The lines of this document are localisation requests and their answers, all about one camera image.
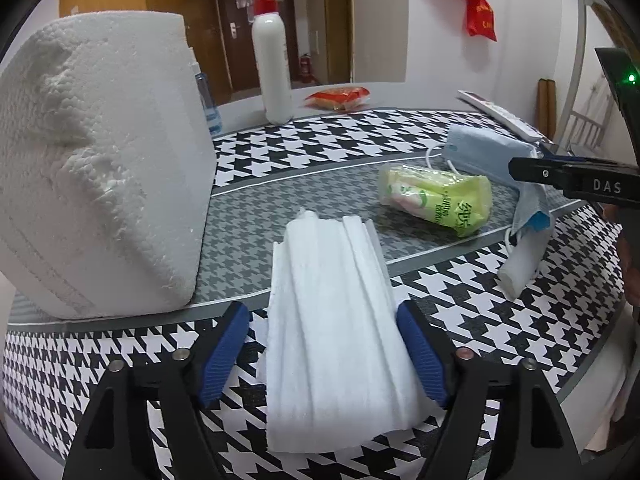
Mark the white lotion pump bottle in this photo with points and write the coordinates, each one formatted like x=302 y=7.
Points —
x=272 y=60

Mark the blue spray bottle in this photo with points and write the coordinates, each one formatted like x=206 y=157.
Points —
x=207 y=105

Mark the white foam sheet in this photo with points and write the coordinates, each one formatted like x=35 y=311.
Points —
x=330 y=330

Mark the blue face mask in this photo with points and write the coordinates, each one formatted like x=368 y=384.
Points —
x=485 y=152

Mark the wooden boards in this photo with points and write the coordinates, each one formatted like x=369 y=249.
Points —
x=546 y=105

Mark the red plastic bag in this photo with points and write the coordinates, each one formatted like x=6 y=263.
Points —
x=482 y=20

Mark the wooden side door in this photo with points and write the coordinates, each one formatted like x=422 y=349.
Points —
x=337 y=20

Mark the metal bunk bed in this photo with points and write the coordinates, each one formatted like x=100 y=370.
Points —
x=585 y=60

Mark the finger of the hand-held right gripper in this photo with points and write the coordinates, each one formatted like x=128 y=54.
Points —
x=550 y=152
x=537 y=172

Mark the person's right hand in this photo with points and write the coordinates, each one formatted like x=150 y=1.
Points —
x=631 y=270

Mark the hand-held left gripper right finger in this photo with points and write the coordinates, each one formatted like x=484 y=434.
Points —
x=422 y=355

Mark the white foam tube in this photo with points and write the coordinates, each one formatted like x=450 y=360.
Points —
x=517 y=265

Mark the red snack packet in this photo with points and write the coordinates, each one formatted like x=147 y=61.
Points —
x=337 y=97

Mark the houndstooth table mat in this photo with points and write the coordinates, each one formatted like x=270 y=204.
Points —
x=310 y=160

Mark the red fire extinguisher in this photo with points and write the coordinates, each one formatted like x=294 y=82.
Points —
x=305 y=66

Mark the green tissue packet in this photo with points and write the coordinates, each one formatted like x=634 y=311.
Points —
x=435 y=197

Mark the white remote control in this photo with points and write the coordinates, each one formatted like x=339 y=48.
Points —
x=500 y=112

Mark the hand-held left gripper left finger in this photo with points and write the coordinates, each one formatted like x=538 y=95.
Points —
x=222 y=355

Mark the dark brown door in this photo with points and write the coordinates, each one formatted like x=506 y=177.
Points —
x=235 y=35

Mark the white foam box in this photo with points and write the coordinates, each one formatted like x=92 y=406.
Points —
x=100 y=160

